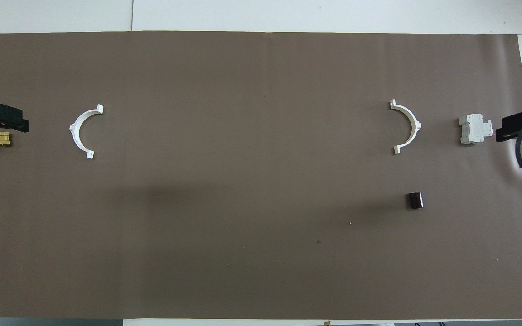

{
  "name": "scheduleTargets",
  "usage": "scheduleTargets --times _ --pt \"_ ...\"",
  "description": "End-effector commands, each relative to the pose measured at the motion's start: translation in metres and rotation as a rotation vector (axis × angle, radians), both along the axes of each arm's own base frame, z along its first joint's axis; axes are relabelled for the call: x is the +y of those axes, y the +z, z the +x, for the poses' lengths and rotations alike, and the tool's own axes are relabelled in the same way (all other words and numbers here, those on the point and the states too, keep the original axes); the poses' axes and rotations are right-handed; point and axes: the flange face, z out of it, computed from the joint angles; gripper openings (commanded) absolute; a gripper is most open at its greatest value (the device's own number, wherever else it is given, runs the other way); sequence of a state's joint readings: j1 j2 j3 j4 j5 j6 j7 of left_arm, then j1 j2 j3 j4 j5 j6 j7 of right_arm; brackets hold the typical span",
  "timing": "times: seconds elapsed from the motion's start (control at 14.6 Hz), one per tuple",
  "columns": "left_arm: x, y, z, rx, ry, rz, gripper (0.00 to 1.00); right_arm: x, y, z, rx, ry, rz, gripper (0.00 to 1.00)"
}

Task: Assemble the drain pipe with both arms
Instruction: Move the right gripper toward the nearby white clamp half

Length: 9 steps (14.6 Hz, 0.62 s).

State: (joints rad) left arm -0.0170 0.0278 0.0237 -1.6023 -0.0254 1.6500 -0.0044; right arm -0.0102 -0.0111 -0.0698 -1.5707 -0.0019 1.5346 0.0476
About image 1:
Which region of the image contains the small dark brown block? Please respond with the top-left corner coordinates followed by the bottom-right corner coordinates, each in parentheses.
top-left (406, 192), bottom-right (425, 210)

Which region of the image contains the white circuit breaker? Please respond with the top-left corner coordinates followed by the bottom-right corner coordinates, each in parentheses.
top-left (459, 113), bottom-right (493, 145)

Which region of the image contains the white half pipe clamp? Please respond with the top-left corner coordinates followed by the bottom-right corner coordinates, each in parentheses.
top-left (389, 100), bottom-right (422, 155)
top-left (69, 105), bottom-right (104, 160)

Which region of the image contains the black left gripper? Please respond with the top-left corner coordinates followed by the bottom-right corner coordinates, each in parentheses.
top-left (0, 101), bottom-right (30, 139)

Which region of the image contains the brown table mat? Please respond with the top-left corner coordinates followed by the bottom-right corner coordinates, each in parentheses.
top-left (0, 31), bottom-right (522, 320)

